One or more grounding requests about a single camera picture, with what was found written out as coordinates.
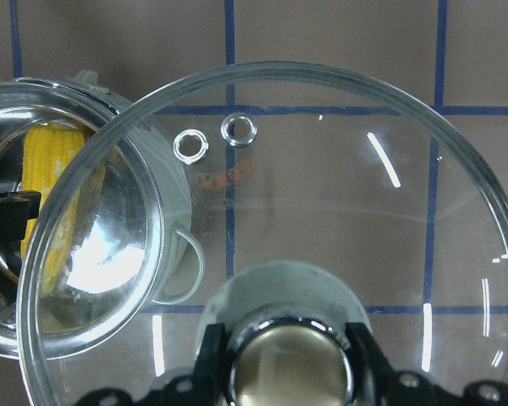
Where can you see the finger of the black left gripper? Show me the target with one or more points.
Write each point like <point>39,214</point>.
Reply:
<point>16,209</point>

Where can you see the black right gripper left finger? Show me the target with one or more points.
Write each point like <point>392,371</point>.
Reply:
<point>210,374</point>

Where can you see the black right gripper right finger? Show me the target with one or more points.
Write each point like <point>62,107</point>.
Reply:
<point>370,368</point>

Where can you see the yellow corn cob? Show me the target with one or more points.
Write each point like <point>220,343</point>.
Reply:
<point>53,203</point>

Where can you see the pale green cooking pot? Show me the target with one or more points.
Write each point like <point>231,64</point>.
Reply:
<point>122,242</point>

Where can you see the glass pot lid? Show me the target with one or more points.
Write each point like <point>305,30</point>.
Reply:
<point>319,197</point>

